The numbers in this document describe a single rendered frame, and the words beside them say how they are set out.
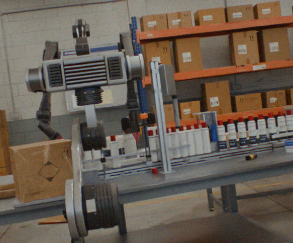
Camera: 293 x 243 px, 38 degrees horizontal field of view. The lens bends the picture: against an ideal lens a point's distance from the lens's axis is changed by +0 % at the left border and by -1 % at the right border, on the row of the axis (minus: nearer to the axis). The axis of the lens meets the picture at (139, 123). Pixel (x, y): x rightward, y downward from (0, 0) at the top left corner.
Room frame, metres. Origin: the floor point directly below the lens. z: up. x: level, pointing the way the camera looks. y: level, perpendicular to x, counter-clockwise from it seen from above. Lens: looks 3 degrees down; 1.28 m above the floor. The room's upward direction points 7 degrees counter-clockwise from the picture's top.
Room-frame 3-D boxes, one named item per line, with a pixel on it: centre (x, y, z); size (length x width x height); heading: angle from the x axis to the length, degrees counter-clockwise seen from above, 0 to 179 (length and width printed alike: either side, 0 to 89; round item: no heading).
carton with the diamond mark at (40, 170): (2.27, 0.53, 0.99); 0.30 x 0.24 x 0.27; 112
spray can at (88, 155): (2.65, 0.35, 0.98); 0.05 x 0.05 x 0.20
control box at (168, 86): (2.68, -0.17, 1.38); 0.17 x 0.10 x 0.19; 158
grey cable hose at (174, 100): (2.68, -0.23, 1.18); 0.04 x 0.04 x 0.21
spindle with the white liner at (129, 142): (3.00, 0.09, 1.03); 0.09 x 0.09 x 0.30
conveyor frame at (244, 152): (2.74, -0.05, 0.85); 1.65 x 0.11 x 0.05; 103
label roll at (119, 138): (3.35, 0.22, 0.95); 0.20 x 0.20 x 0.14
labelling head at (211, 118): (2.93, -0.44, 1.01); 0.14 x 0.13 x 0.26; 103
